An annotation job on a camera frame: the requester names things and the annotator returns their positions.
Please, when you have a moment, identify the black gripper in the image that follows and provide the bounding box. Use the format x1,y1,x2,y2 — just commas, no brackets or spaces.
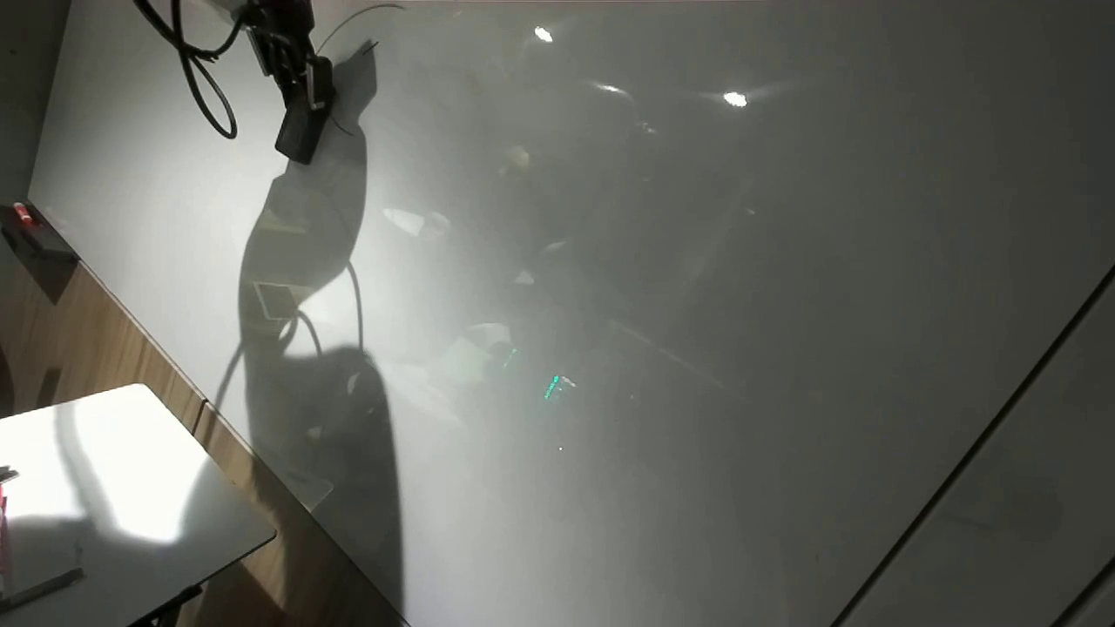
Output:
246,0,340,117

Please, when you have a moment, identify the black felt whiteboard eraser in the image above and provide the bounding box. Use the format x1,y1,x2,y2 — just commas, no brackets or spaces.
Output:
271,97,340,167

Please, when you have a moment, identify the red and black small device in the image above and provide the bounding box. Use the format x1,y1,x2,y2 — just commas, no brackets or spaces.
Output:
4,200,82,306

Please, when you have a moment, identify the white side table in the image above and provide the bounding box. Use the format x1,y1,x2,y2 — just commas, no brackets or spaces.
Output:
0,379,281,627

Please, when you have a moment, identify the dark pen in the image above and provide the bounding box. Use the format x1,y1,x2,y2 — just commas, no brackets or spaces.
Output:
0,566,87,618

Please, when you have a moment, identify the plain white board panel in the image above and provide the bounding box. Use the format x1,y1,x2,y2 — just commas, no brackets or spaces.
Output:
832,265,1115,627

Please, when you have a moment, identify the thick black cable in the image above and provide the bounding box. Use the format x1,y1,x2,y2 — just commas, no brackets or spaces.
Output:
129,0,256,148

